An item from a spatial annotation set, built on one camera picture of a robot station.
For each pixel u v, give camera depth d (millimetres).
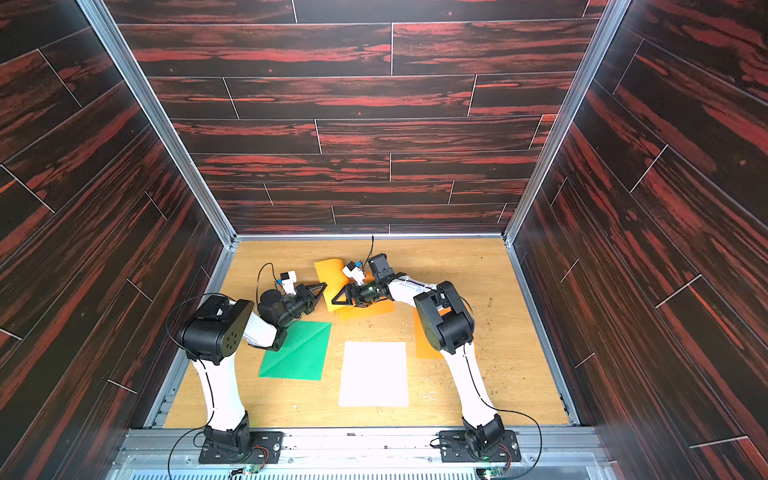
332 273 976
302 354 907
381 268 863
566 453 730
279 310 803
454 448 730
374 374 863
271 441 750
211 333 539
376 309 955
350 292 885
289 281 910
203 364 557
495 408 647
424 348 639
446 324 597
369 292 901
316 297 904
